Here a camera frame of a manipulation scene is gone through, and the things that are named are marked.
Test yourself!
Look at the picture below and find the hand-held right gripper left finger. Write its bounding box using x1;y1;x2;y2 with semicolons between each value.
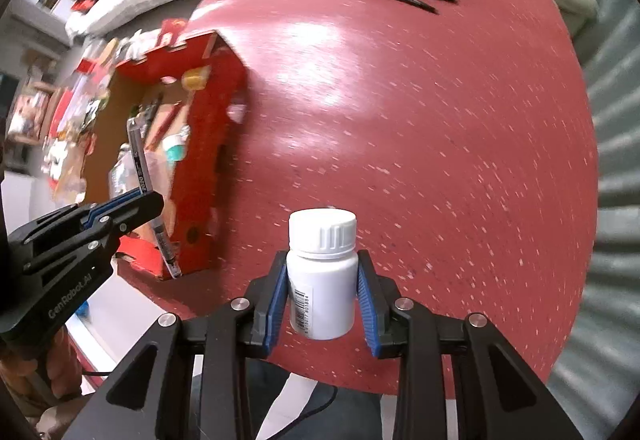
62;250;290;440

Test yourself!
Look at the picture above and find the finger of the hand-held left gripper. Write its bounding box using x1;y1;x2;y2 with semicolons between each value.
7;189;146;247
22;191;165;277

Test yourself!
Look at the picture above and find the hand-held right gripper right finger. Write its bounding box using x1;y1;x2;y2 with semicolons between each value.
356;249;583;440

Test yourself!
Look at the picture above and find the clear plastic container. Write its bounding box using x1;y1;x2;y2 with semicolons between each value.
107;143;176;203

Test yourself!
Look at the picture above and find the white pill bottle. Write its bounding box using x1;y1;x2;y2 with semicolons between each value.
286;209;358;341

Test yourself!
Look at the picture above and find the clear grey pen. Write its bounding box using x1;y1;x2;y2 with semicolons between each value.
126;116;181;280

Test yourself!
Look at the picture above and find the red cardboard box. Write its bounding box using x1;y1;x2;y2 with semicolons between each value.
82;18;248;281

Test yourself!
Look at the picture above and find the person's left forearm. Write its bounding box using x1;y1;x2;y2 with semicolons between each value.
30;395;103;440

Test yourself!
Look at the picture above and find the person's left hand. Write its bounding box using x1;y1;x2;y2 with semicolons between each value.
0;327;83;413

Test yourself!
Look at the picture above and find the pile of colourful packages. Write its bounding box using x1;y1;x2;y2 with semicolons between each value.
5;40;118;201

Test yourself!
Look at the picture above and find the person's leg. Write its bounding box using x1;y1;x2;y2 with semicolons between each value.
192;355;383;440

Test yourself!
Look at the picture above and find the pale green curtain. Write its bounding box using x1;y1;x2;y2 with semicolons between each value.
545;0;640;421

